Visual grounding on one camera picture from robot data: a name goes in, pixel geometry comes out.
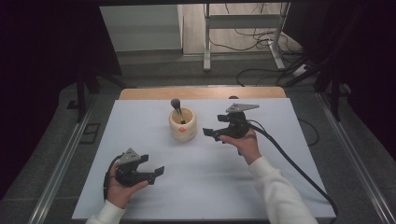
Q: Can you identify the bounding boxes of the black tripod stand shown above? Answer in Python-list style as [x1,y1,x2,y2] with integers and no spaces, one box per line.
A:
[65,62,136,124]
[281,6,353,123]

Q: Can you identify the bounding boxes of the black floor cables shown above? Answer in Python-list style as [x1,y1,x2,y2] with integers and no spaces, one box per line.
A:
[204,3,316,88]

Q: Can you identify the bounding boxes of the black floor plate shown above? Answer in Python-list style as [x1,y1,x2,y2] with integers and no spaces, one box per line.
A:
[78,122,102,145]

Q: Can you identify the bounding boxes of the person's left hand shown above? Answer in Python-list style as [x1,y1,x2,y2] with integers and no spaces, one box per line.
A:
[105,162,150,210]

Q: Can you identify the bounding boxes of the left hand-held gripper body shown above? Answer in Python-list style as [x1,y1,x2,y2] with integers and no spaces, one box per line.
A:
[115,147,151,188]

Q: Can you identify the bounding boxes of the person's right hand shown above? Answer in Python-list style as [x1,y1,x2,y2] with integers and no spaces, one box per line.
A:
[219,128,263,166]

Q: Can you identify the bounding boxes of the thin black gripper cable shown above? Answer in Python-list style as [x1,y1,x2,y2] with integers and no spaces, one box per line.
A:
[103,153,124,202]

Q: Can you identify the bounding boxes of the cream ceramic cup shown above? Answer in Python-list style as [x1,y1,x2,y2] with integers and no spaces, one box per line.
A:
[168,106,198,143]

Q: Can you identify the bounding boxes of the white metal stand frame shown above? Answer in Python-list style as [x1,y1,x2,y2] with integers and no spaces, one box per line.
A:
[203,2,292,73]

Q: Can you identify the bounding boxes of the white power strip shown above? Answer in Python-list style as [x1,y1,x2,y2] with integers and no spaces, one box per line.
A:
[291,63,310,77]

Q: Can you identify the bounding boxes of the thick black gripper cable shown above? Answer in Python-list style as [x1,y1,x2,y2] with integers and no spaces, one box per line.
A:
[245,119,340,224]

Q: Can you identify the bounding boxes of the grey cabinet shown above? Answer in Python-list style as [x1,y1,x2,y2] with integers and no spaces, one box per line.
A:
[99,4,185,53]

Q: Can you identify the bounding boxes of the thin black floor cable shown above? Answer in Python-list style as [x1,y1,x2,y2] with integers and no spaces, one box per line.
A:
[298,118,320,147]

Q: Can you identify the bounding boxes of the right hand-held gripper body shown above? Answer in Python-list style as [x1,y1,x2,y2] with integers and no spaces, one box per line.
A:
[217,103,261,140]

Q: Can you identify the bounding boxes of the aluminium floor rail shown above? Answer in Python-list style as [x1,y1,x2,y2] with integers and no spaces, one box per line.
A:
[27,92,98,224]
[315,91,396,224]

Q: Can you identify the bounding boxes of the white table cover sheet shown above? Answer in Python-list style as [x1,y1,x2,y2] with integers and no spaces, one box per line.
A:
[71,98,337,222]

